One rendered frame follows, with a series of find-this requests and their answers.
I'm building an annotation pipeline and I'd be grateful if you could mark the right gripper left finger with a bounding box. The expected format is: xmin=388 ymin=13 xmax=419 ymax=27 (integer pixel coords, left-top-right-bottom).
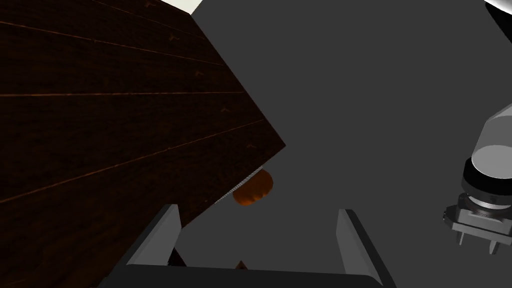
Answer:
xmin=125 ymin=203 xmax=183 ymax=267

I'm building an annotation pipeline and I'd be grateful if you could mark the orange-brown rounded lump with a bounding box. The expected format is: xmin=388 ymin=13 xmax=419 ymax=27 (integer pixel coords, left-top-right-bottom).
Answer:
xmin=231 ymin=169 xmax=275 ymax=207

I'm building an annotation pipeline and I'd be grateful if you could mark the dark brown wooden table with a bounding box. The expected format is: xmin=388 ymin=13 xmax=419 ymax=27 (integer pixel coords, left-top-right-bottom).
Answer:
xmin=0 ymin=0 xmax=287 ymax=288

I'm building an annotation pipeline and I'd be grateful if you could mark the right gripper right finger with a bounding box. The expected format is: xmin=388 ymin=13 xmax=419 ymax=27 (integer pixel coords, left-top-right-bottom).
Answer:
xmin=336 ymin=208 xmax=398 ymax=288

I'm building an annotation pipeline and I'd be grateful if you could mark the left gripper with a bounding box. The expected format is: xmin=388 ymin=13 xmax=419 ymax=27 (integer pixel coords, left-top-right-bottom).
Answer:
xmin=441 ymin=192 xmax=512 ymax=256

